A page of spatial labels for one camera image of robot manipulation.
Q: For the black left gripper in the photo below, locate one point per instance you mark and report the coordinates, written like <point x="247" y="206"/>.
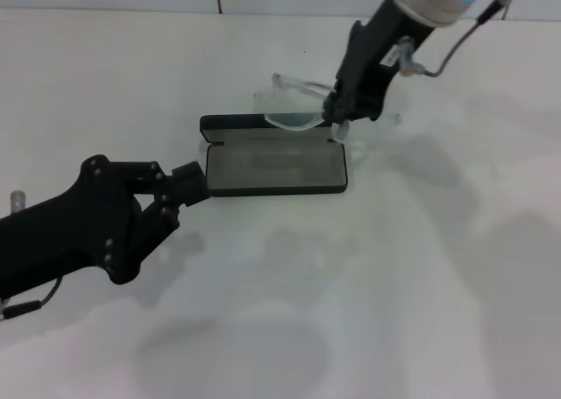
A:
<point x="66" y="237"/>

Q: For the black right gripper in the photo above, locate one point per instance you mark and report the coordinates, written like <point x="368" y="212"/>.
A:
<point x="377" y="52"/>

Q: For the clear white glasses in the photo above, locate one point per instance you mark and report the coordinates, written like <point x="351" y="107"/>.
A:
<point x="287" y="82"/>

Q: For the black glasses case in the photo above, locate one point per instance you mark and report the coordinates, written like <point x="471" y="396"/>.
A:
<point x="271" y="171"/>

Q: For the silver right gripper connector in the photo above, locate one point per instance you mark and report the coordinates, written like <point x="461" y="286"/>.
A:
<point x="405" y="57"/>

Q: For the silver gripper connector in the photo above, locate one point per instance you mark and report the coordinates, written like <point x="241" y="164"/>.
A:
<point x="17" y="201"/>
<point x="405" y="57"/>

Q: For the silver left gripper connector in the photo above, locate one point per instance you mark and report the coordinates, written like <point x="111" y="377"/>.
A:
<point x="17" y="201"/>

